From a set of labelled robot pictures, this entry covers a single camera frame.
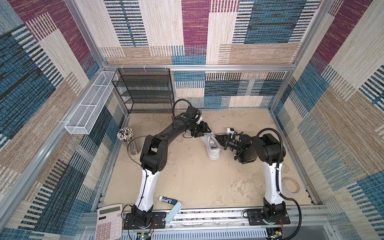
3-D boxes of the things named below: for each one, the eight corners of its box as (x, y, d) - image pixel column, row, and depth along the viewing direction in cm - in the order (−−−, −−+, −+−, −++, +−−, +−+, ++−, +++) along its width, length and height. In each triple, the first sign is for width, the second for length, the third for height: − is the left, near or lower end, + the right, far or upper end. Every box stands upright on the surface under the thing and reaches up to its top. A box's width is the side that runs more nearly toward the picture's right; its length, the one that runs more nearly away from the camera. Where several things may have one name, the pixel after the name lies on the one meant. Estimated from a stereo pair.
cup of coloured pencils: (127, 155, 99) (115, 138, 84) (130, 145, 104) (119, 127, 89) (139, 155, 99) (129, 138, 84) (142, 145, 104) (133, 127, 89)
